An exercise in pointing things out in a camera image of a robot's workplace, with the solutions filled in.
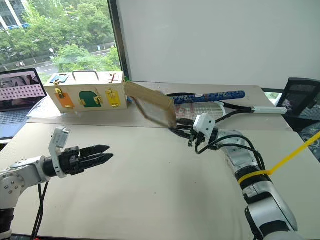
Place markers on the brown cardboard piece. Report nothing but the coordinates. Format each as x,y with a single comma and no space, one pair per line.
152,96

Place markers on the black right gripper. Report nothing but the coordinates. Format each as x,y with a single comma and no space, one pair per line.
197,138

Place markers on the black mesh office chair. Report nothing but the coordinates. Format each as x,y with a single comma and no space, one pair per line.
300,97

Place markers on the dark window frame post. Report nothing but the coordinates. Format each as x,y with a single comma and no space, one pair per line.
117,37

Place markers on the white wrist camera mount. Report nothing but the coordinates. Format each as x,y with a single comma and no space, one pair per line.
59,137
203,126

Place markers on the dark floral cushion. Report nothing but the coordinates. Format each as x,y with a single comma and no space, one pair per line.
311,140

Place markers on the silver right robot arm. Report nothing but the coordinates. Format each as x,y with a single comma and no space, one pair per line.
272,200

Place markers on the open laptop computer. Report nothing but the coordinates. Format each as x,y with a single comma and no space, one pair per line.
17,100

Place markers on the wooden latch lock box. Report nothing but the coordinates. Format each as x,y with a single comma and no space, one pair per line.
87,97

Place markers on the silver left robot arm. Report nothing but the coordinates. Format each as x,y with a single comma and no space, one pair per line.
23,173

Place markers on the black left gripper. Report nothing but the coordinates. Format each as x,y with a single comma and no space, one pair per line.
71,161

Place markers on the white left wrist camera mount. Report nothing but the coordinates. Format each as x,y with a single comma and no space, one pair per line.
59,137

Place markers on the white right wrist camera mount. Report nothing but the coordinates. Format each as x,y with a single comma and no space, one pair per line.
203,126

